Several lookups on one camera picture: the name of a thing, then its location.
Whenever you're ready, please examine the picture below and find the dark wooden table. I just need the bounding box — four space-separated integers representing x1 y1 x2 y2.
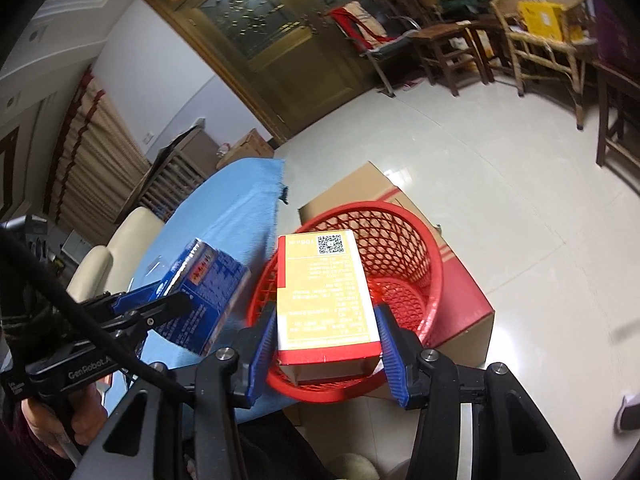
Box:
592 55 640 181

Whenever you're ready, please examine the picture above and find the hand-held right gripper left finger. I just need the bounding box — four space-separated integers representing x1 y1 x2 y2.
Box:
75 304 281 480

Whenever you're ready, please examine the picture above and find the blue printed carton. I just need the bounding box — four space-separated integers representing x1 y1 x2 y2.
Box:
152 237 251 356

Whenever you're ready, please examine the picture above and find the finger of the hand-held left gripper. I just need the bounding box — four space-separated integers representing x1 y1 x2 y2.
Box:
107 291 193 341
114 280 173 317

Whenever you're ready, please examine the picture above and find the large brown and red cardboard box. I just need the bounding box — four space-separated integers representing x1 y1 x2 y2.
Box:
298 161 496 401

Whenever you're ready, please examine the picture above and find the wooden slatted cabinet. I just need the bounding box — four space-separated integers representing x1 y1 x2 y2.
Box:
140 127 221 221

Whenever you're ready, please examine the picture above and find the beige and red curtain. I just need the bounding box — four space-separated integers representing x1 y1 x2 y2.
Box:
42 67 151 226

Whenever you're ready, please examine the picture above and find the yellow and red carton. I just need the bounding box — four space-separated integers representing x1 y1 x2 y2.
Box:
276 230 383 386

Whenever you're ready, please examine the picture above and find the person's left hand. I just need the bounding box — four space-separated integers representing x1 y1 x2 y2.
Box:
22 385 103 458

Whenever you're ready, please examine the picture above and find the wicker armchair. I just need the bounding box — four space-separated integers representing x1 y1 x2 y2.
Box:
490 0 596 128

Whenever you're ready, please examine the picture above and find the white shoe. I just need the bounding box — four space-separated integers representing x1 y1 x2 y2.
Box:
614 395 640 433

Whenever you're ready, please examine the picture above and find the red plastic mesh basket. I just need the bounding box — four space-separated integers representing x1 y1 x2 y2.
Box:
246 201 445 405

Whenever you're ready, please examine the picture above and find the dark wooden chair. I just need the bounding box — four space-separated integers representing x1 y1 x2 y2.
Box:
380 0 491 96

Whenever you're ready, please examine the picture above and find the metal frame chair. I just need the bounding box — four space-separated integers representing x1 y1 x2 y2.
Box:
325 2 421 96

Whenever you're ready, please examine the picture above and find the blue tablecloth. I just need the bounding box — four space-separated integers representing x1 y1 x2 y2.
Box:
115 157 301 426

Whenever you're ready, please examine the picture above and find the yellow box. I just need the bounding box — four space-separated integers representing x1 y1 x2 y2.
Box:
517 1 583 43

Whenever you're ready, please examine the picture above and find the red and cream cloth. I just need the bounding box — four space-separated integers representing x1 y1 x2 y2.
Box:
327 1 396 46

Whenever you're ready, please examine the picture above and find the cream fluffy slipper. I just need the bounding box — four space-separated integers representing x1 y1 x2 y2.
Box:
325 452 381 480

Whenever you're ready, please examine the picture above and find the golden double door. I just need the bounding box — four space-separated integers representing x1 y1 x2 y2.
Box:
142 0 416 143

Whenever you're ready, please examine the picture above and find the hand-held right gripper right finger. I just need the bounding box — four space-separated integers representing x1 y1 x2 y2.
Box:
375 302 568 480

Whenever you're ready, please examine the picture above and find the small brown cardboard box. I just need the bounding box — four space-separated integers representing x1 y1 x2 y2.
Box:
216 129 275 171

